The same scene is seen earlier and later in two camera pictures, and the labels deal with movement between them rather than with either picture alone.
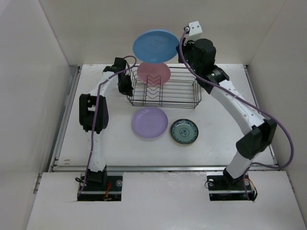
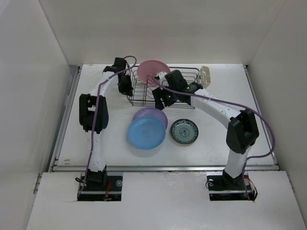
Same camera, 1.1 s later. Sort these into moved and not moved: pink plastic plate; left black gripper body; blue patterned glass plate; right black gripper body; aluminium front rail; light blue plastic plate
Moved: right black gripper body; light blue plastic plate
Not moved: blue patterned glass plate; pink plastic plate; left black gripper body; aluminium front rail
